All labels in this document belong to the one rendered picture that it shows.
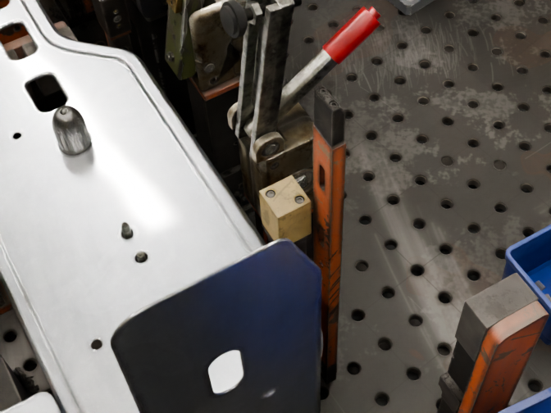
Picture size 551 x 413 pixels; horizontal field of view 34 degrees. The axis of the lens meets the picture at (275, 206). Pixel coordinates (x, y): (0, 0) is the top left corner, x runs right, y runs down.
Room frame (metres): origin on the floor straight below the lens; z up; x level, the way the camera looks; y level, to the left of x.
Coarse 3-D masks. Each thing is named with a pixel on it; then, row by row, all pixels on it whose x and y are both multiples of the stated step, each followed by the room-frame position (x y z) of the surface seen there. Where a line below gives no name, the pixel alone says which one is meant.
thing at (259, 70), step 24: (264, 0) 0.53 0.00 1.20; (288, 0) 0.52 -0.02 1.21; (240, 24) 0.50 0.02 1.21; (264, 24) 0.51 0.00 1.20; (288, 24) 0.51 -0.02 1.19; (264, 48) 0.51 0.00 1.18; (240, 72) 0.53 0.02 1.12; (264, 72) 0.50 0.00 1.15; (240, 96) 0.53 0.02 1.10; (264, 96) 0.50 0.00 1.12; (240, 120) 0.52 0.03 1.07; (264, 120) 0.50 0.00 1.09
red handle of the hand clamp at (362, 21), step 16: (368, 16) 0.56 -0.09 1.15; (352, 32) 0.56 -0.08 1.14; (368, 32) 0.56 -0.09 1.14; (336, 48) 0.55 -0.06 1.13; (352, 48) 0.55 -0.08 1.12; (320, 64) 0.54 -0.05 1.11; (336, 64) 0.55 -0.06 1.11; (304, 80) 0.54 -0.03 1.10; (320, 80) 0.54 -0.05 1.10; (288, 96) 0.53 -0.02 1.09
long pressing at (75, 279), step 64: (0, 64) 0.68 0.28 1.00; (64, 64) 0.67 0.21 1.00; (128, 64) 0.66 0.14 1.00; (0, 128) 0.59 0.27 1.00; (128, 128) 0.58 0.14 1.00; (0, 192) 0.51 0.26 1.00; (64, 192) 0.51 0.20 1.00; (128, 192) 0.50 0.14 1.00; (192, 192) 0.50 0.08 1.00; (0, 256) 0.44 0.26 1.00; (64, 256) 0.43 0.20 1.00; (128, 256) 0.43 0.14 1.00; (192, 256) 0.42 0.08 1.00; (64, 320) 0.37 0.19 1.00; (64, 384) 0.31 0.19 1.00
